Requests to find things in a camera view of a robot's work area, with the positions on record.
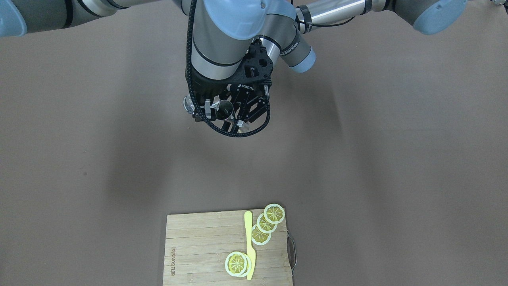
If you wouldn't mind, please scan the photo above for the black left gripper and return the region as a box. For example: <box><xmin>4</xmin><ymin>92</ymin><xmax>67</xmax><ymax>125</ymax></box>
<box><xmin>221</xmin><ymin>84</ymin><xmax>268</xmax><ymax>133</ymax></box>

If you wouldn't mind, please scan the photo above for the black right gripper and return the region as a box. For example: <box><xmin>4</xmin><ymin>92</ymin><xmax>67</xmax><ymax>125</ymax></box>
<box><xmin>185</xmin><ymin>68</ymin><xmax>231</xmax><ymax>122</ymax></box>

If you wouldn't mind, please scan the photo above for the steel jigger measuring cup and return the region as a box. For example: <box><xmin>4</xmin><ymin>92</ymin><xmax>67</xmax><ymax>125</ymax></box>
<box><xmin>211</xmin><ymin>100</ymin><xmax>249</xmax><ymax>133</ymax></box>

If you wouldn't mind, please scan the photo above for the clear glass cup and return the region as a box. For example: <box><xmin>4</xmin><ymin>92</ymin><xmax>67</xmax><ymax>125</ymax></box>
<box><xmin>183</xmin><ymin>95</ymin><xmax>195</xmax><ymax>115</ymax></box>

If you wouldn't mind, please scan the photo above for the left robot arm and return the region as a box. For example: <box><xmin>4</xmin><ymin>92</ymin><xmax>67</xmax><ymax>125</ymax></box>
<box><xmin>215</xmin><ymin>0</ymin><xmax>467</xmax><ymax>137</ymax></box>

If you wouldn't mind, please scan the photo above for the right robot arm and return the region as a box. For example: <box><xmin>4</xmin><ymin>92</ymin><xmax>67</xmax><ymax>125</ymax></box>
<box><xmin>1</xmin><ymin>0</ymin><xmax>193</xmax><ymax>136</ymax></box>

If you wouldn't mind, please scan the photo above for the yellow plastic knife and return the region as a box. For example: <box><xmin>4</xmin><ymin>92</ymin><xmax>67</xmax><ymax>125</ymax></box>
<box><xmin>244</xmin><ymin>211</ymin><xmax>256</xmax><ymax>280</ymax></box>

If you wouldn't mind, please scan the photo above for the wooden cutting board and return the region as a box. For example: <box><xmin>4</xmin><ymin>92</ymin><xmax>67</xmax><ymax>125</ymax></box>
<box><xmin>162</xmin><ymin>210</ymin><xmax>296</xmax><ymax>286</ymax></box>

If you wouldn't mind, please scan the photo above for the lemon slice top near knife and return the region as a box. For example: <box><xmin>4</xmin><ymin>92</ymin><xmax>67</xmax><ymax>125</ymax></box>
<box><xmin>224</xmin><ymin>251</ymin><xmax>246</xmax><ymax>277</ymax></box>

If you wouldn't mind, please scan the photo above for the lemon slice under near knife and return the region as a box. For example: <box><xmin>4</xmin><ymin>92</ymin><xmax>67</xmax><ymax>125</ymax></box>
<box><xmin>238</xmin><ymin>253</ymin><xmax>252</xmax><ymax>278</ymax></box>

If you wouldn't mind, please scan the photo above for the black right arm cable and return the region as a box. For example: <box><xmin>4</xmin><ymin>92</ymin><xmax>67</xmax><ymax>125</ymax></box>
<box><xmin>185</xmin><ymin>0</ymin><xmax>271</xmax><ymax>138</ymax></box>

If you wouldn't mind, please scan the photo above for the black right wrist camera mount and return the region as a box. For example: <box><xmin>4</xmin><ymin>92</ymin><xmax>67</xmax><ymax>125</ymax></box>
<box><xmin>230</xmin><ymin>39</ymin><xmax>273</xmax><ymax>85</ymax></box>

